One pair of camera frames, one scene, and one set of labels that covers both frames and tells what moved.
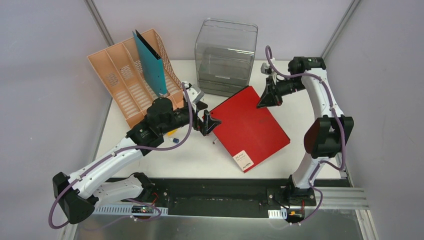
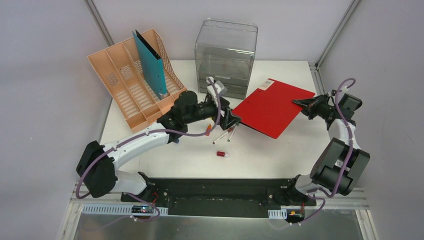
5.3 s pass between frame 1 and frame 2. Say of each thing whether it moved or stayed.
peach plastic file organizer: stayed
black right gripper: moved
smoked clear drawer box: stayed
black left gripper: moved
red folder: moved
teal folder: stayed
